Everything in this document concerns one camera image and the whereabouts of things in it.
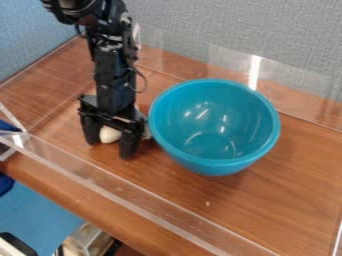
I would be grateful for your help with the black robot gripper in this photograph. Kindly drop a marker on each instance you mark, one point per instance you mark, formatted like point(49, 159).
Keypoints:
point(112, 107)

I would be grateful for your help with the white toy mushroom brown cap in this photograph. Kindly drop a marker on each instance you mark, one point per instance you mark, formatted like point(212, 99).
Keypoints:
point(112, 135)

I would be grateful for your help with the blue plastic bowl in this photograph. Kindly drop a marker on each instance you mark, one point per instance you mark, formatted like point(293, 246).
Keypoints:
point(214, 125)

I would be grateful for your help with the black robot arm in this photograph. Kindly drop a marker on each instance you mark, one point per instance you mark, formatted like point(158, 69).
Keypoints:
point(104, 22)

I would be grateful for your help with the clear acrylic front barrier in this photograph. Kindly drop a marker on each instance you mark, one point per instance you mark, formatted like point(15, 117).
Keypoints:
point(150, 223)

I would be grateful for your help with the clear acrylic barrier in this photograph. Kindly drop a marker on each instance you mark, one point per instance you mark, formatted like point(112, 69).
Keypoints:
point(150, 223)
point(300, 92)

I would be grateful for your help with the black white object bottom left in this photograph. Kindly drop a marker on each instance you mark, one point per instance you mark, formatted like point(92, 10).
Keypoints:
point(14, 247)

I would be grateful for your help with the clear acrylic back barrier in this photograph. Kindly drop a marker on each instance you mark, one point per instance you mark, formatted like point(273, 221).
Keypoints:
point(300, 92)

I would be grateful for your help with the metal table frame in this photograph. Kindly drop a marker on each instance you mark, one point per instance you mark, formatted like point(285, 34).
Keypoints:
point(88, 241)

